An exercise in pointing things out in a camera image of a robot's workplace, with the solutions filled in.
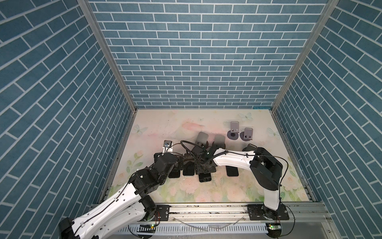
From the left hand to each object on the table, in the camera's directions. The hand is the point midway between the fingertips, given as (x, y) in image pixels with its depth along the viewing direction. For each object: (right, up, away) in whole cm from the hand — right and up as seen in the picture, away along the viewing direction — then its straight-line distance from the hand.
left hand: (176, 155), depth 75 cm
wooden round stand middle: (+14, +5, +23) cm, 27 cm away
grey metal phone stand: (+37, +8, +30) cm, 48 cm away
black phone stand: (-2, -14, +11) cm, 17 cm away
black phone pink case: (+31, -12, +11) cm, 35 cm away
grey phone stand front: (+45, +8, +24) cm, 51 cm away
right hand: (+12, -12, +13) cm, 21 cm away
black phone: (+15, -14, +6) cm, 21 cm away
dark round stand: (+44, 0, +16) cm, 47 cm away
